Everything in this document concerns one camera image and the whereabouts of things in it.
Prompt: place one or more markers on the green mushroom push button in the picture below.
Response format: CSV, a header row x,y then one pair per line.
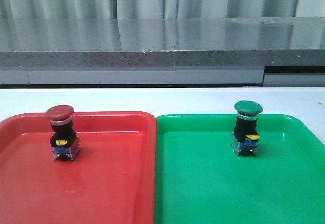
x,y
245,136

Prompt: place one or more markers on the red mushroom push button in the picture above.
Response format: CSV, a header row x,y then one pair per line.
x,y
65,143

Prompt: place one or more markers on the green plastic tray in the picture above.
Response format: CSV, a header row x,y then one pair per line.
x,y
199,179

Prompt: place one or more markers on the red plastic tray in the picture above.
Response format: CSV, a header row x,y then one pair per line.
x,y
112,179

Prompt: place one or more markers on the grey stone counter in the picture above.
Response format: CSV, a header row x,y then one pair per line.
x,y
269,52

